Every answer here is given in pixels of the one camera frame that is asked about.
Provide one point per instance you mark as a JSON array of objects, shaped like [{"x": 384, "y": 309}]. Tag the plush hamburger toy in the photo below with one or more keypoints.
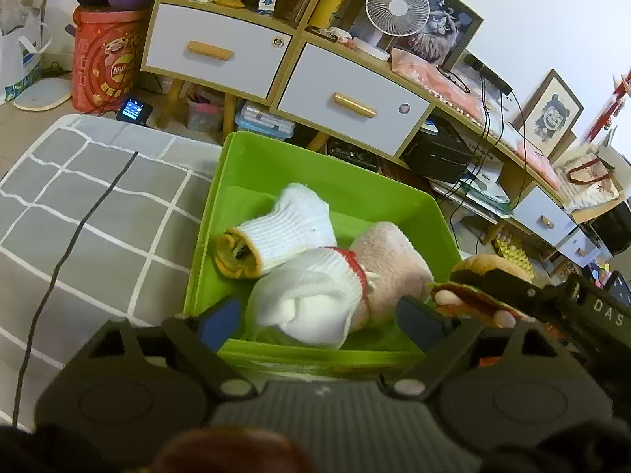
[{"x": 485, "y": 262}]

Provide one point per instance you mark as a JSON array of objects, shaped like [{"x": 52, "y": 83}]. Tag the beige fuzzy sock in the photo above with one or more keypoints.
[{"x": 394, "y": 263}]

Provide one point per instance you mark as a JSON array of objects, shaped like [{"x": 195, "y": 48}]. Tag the stack of papers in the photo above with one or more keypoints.
[{"x": 475, "y": 185}]

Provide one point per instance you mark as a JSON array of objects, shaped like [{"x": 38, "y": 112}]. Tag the white shopping bag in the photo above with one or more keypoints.
[{"x": 19, "y": 44}]

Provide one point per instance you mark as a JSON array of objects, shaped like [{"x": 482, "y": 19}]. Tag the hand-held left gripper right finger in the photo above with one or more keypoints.
[{"x": 420, "y": 324}]

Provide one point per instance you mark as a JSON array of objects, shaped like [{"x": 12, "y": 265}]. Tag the red snack bucket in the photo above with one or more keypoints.
[{"x": 106, "y": 64}]

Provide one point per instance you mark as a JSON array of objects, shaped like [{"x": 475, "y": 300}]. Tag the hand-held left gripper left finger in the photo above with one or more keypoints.
[{"x": 220, "y": 324}]

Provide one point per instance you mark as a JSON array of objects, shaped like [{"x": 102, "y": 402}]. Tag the clear plastic storage box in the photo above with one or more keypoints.
[{"x": 266, "y": 118}]

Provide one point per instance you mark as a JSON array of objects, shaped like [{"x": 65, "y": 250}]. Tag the yellow egg carton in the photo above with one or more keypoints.
[{"x": 515, "y": 251}]

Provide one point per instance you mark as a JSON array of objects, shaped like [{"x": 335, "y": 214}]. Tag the red hanging decoration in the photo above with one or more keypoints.
[{"x": 616, "y": 103}]

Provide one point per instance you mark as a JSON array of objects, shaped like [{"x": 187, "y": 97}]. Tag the white bathroom scale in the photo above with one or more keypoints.
[{"x": 42, "y": 96}]

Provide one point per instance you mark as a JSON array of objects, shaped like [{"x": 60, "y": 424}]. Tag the black eyeglasses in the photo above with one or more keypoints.
[{"x": 456, "y": 79}]

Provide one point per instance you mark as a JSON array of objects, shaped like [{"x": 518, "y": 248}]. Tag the pink cloth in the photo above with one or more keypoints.
[{"x": 434, "y": 76}]

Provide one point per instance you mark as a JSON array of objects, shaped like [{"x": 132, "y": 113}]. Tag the black printer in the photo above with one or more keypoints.
[{"x": 438, "y": 152}]

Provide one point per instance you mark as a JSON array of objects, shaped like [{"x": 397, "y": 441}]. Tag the framed cat picture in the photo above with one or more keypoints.
[{"x": 436, "y": 29}]

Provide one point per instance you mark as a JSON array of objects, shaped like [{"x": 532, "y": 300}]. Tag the brown blurred object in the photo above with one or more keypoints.
[{"x": 231, "y": 453}]

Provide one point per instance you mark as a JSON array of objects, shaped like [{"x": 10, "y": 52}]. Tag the white knit glove yellow cuff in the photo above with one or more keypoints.
[{"x": 286, "y": 229}]

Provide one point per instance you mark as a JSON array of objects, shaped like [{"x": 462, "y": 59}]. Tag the wooden desk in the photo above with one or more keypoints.
[{"x": 296, "y": 34}]

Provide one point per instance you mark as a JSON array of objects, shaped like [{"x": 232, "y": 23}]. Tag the small device with blue screen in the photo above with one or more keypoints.
[{"x": 132, "y": 110}]

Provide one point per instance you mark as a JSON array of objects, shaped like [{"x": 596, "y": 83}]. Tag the green plastic bin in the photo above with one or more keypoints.
[{"x": 315, "y": 167}]

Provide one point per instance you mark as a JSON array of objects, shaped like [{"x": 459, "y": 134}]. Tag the grey checked blanket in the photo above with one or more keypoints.
[{"x": 74, "y": 217}]

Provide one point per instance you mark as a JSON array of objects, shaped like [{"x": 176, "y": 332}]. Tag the white knit glove red cuff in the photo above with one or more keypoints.
[{"x": 305, "y": 300}]

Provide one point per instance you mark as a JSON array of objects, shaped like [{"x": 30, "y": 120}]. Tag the black waste bin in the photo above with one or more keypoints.
[{"x": 614, "y": 226}]

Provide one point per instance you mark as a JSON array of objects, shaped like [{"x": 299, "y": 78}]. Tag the small white desk fan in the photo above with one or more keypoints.
[{"x": 397, "y": 7}]

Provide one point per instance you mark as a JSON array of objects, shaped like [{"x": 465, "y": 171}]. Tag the clear container with small items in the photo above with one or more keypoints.
[{"x": 204, "y": 114}]

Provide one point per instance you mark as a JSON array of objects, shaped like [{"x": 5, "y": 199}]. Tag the large white drawer with keyhole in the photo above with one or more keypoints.
[{"x": 217, "y": 51}]

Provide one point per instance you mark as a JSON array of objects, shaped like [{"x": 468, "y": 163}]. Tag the framed cartoon picture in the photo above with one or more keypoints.
[{"x": 547, "y": 116}]

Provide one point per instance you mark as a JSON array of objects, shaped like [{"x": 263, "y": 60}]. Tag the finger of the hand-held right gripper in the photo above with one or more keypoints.
[{"x": 522, "y": 294}]

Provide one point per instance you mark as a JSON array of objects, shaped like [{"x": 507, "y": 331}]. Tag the large white drawer with sticker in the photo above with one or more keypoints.
[{"x": 350, "y": 103}]

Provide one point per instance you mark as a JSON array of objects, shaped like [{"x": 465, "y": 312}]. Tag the small white drawer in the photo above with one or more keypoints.
[
  {"x": 542, "y": 217},
  {"x": 579, "y": 247}
]

